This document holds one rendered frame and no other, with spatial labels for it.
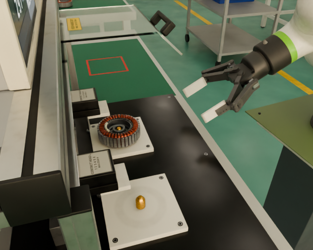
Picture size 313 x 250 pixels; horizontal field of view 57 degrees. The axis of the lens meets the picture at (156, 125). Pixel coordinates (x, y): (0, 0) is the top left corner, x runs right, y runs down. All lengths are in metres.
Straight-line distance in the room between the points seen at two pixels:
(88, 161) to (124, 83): 0.64
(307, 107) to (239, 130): 1.16
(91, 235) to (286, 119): 0.78
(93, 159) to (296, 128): 0.64
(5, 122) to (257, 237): 0.48
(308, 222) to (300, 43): 0.58
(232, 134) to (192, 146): 1.38
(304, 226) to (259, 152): 0.98
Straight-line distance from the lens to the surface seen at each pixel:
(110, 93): 1.05
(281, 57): 0.81
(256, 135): 2.18
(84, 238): 0.32
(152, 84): 1.10
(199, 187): 0.67
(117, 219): 0.60
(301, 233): 1.16
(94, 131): 0.81
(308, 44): 0.84
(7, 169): 0.23
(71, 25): 0.71
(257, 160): 1.97
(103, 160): 0.51
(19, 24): 0.36
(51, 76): 0.35
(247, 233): 0.61
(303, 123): 0.99
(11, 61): 0.32
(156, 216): 0.60
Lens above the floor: 1.26
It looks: 36 degrees down
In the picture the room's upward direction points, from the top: straight up
